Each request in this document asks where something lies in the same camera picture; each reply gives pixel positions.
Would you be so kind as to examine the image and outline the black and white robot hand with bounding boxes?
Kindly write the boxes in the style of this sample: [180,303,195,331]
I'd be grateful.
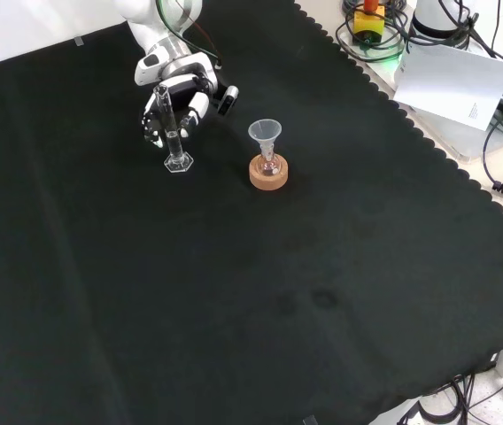
[134,51,220,148]

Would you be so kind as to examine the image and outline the clear glass graduated cylinder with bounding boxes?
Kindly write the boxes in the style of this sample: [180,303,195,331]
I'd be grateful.
[152,83,195,174]

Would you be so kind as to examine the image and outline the clear plastic funnel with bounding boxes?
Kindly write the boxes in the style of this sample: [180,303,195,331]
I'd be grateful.
[247,118,283,154]

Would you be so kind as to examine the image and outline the small round-bottom glass flask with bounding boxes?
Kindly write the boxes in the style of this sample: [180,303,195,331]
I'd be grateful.
[258,143,282,177]

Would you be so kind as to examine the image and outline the black bench cloth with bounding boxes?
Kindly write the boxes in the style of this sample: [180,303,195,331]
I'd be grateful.
[0,0,503,425]

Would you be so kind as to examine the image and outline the yellow stop button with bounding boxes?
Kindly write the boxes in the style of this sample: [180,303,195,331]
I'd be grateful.
[352,0,388,47]

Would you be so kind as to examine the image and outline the pale board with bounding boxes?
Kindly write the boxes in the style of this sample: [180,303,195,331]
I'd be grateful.
[391,42,503,132]

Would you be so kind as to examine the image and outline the black and white wrist camera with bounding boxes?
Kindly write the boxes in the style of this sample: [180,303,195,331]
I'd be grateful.
[216,84,240,117]

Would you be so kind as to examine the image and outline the thin orange cable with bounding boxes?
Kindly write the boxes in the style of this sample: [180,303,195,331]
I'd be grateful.
[187,21,224,70]

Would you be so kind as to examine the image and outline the green cable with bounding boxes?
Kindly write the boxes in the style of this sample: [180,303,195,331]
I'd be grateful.
[155,0,193,43]

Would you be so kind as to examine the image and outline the cork ring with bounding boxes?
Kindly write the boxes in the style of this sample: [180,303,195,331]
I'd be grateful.
[248,154,290,192]

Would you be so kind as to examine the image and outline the black cable bundle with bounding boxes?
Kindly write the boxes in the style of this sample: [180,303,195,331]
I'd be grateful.
[395,371,500,425]

